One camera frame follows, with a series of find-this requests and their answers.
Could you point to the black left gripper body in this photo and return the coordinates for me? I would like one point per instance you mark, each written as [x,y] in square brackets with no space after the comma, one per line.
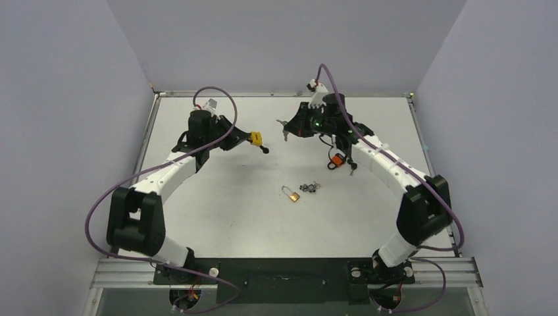
[220,128]

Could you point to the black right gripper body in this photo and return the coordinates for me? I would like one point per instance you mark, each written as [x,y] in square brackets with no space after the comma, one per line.
[299,123]

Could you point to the orange padlock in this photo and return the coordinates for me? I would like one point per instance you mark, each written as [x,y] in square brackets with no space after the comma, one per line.
[336,161]

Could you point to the yellow padlock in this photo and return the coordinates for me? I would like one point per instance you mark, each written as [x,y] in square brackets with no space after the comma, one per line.
[255,139]

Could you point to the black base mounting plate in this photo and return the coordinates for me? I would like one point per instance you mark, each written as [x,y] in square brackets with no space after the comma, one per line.
[291,280]

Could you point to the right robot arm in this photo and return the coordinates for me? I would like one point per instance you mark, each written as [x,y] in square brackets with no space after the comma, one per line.
[424,208]

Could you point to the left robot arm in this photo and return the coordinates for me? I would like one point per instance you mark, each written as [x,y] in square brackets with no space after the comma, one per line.
[136,217]

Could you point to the black keys of orange padlock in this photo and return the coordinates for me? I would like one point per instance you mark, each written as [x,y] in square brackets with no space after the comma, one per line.
[353,166]

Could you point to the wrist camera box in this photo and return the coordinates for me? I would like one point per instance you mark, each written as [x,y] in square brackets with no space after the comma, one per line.
[210,106]
[318,91]

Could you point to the brass padlock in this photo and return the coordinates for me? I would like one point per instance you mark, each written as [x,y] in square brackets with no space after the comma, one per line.
[293,195]

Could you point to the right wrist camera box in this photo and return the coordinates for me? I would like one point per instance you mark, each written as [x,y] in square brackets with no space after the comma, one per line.
[318,91]

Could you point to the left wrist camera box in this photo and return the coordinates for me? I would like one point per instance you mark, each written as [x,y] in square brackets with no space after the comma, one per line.
[210,106]

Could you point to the silver keys of yellow padlock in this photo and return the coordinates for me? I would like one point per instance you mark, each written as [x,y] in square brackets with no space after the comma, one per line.
[284,131]

